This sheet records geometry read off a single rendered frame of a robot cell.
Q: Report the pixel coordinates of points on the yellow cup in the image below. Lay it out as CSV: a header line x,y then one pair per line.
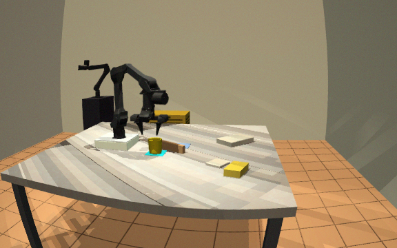
x,y
155,145

